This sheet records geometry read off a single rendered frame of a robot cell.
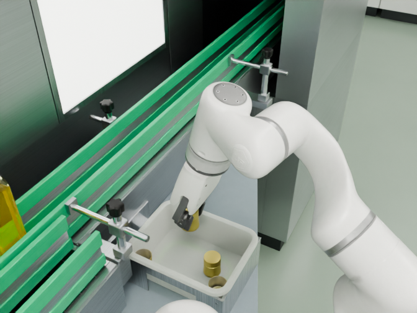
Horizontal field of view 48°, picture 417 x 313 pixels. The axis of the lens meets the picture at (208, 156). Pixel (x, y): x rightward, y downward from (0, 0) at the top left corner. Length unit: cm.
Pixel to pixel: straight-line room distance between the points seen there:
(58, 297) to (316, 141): 46
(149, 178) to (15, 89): 33
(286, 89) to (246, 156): 91
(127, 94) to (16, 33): 43
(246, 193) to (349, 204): 56
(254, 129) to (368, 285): 25
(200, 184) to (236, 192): 43
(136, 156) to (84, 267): 29
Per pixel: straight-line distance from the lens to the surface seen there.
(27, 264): 81
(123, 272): 88
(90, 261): 81
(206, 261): 93
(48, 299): 76
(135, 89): 128
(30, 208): 91
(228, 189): 116
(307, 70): 145
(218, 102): 64
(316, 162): 70
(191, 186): 74
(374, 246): 63
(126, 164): 98
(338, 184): 66
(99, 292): 84
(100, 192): 93
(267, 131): 62
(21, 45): 92
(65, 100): 103
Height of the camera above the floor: 154
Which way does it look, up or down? 39 degrees down
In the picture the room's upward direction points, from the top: straight up
